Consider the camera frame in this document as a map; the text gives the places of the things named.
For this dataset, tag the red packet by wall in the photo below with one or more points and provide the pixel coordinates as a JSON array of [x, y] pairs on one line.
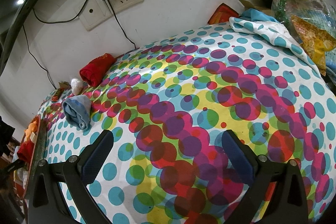
[[222, 14]]

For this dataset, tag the small white sock ball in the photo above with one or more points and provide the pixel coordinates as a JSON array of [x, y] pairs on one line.
[[76, 86]]

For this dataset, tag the red sock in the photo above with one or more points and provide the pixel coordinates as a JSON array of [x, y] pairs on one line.
[[95, 70], [25, 151]]

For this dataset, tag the plastic bag with snacks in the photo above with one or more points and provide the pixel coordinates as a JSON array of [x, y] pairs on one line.
[[312, 24]]

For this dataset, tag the red rolled sock back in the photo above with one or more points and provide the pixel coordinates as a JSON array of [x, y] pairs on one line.
[[95, 70]]

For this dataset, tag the white wall socket plate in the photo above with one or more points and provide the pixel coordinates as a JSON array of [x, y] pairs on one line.
[[97, 11]]

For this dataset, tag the polka dot tablecloth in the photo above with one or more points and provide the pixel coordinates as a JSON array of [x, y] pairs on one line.
[[167, 105]]

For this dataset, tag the red candy wrapper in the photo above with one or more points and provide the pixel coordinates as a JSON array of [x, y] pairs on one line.
[[62, 87]]

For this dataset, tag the round red tray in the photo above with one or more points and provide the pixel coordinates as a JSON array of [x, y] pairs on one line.
[[23, 177]]

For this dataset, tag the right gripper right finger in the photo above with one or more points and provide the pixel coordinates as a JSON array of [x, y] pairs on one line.
[[288, 203]]

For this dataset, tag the red sock front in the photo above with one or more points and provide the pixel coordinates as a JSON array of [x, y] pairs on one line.
[[25, 151]]

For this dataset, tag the orange plush toy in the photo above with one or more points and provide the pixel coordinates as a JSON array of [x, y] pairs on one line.
[[30, 132]]

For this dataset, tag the light blue sock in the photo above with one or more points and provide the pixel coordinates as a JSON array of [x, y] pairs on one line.
[[77, 110]]

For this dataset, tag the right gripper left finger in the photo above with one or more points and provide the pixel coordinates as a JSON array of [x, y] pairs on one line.
[[47, 203]]

